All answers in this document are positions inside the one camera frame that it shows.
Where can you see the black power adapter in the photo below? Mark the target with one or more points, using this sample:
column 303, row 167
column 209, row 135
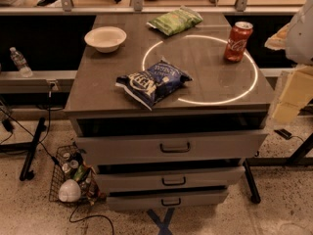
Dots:
column 284, row 133

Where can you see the blue chip bag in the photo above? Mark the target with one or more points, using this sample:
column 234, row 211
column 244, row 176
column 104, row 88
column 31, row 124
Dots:
column 150, row 86

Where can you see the grey drawer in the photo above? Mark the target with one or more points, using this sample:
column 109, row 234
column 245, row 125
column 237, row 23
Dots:
column 148, row 149
column 168, row 179
column 167, row 200

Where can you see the red coca-cola can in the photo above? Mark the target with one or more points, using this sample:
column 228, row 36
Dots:
column 236, row 44

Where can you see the white bowl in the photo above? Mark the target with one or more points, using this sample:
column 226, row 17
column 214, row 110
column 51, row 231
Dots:
column 105, row 39

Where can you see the top grey drawer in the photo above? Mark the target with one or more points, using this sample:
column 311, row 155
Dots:
column 148, row 149

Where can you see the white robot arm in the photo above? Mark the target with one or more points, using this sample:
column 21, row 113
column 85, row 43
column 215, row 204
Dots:
column 299, row 41

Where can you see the grey drawer cabinet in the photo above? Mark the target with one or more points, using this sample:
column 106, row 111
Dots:
column 221, row 97

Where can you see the green jalapeno chip bag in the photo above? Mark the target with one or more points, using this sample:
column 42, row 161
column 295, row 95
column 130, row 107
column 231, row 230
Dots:
column 176, row 21

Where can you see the black wire basket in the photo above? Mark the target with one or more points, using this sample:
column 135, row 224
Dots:
column 71, row 165

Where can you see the middle grey drawer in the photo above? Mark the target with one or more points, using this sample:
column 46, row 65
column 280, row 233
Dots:
column 168, row 179

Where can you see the black table leg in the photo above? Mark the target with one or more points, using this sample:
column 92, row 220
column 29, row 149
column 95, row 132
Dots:
column 298, row 158
column 30, row 147

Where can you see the black table leg left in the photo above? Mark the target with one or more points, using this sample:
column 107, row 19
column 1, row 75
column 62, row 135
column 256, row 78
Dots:
column 30, row 147

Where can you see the white round object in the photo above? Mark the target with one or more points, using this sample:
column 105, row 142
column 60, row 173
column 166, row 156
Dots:
column 69, row 191

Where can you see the clear plastic water bottle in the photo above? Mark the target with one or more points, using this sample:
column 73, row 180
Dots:
column 20, row 62

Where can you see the black table leg right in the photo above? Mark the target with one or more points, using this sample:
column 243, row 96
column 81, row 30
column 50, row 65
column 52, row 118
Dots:
column 298, row 158

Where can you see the bottom grey drawer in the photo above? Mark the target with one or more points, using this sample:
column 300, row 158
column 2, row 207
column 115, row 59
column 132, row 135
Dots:
column 167, row 200

